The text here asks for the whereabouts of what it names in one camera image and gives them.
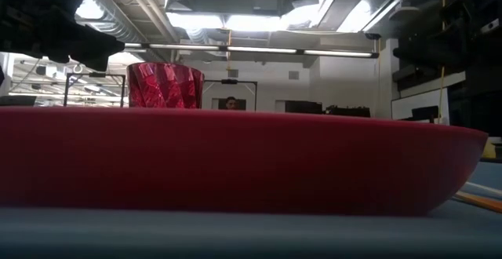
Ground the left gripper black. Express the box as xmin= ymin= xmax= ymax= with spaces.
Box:
xmin=0 ymin=0 xmax=126 ymax=72

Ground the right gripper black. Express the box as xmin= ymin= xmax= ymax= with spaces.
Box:
xmin=392 ymin=0 xmax=502 ymax=70

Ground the red faceted cup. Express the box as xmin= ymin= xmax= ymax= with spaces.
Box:
xmin=125 ymin=61 xmax=206 ymax=110

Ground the fork with orange handle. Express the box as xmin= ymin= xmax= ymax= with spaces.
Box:
xmin=454 ymin=189 xmax=502 ymax=214

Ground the red round plate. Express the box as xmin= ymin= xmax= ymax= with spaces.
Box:
xmin=0 ymin=106 xmax=489 ymax=217

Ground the dark low screen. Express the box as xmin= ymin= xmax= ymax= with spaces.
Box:
xmin=0 ymin=95 xmax=38 ymax=108

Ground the black equipment row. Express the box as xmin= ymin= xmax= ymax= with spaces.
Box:
xmin=324 ymin=104 xmax=371 ymax=119

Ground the yellow object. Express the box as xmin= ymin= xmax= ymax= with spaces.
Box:
xmin=481 ymin=136 xmax=498 ymax=160

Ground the black computer monitor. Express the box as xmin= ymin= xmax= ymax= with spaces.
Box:
xmin=284 ymin=100 xmax=324 ymax=115

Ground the bright ceiling light panel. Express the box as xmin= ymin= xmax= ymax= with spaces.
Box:
xmin=165 ymin=10 xmax=315 ymax=33

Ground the long light bar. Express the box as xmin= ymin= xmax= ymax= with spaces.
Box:
xmin=123 ymin=42 xmax=380 ymax=60

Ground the grey ceiling box unit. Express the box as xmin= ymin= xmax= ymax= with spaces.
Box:
xmin=253 ymin=0 xmax=284 ymax=16

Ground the black background rig frame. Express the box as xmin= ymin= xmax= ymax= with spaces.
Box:
xmin=64 ymin=71 xmax=127 ymax=108
xmin=202 ymin=78 xmax=259 ymax=111

